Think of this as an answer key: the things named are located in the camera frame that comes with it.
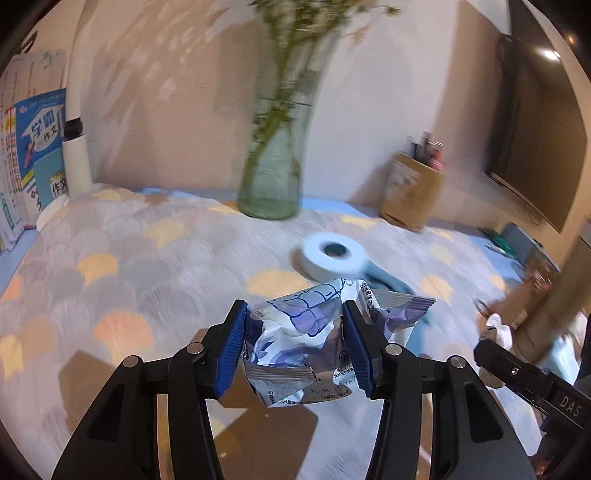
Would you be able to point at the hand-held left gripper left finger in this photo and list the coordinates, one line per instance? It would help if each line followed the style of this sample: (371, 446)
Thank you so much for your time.
(233, 350)

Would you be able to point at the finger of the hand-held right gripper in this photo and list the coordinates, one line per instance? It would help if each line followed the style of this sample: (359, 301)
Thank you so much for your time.
(512, 367)

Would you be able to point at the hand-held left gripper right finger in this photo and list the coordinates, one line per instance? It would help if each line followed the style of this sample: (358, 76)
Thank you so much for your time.
(360, 350)

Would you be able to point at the white cloth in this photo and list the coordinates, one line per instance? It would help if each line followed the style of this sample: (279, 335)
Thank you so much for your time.
(498, 330)

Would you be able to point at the blue white snack packet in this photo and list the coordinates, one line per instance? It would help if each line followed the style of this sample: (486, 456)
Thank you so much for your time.
(300, 332)

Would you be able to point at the grey-blue cloth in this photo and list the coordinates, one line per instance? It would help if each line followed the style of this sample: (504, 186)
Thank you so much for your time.
(392, 286)

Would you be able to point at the pale blue tape roll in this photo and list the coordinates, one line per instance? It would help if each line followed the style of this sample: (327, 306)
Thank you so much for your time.
(314, 263)

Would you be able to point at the grey box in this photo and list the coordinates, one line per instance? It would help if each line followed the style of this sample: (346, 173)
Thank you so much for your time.
(521, 240)

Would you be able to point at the beige pen holder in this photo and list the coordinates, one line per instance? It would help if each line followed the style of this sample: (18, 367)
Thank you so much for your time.
(411, 194)

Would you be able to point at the glass vase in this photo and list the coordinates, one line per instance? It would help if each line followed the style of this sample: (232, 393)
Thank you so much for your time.
(270, 184)

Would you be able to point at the black television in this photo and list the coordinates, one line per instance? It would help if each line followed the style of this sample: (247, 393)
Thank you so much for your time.
(545, 138)

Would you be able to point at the white desk lamp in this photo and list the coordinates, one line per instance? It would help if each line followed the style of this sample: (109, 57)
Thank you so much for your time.
(76, 161)

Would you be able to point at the blue study book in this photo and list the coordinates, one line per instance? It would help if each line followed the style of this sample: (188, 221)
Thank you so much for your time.
(39, 143)

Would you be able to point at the dried flower stems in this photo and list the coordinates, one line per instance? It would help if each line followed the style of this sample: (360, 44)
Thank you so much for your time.
(298, 27)

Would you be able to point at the blue books stack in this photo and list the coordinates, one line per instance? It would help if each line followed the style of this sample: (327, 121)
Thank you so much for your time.
(32, 76)

